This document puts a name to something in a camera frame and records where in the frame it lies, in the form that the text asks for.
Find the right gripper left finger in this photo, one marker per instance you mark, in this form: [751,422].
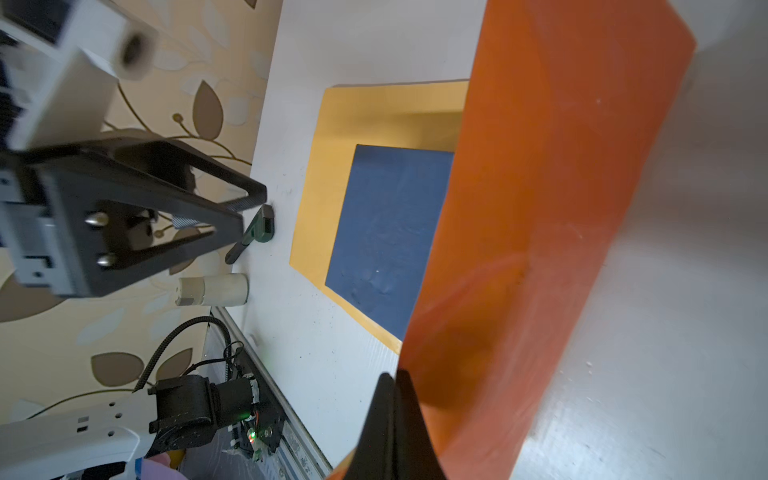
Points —
[373,458]

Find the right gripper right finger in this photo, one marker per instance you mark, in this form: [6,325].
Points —
[413,453]

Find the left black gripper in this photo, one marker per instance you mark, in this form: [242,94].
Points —
[79,218]

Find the blue gift box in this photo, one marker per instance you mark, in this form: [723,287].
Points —
[392,205]

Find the yellow orange wrapping paper sheet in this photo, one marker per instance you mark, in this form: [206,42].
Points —
[549,135]

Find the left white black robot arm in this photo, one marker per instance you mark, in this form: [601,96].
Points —
[186,411]

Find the green utility knife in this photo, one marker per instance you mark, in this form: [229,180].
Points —
[261,229]

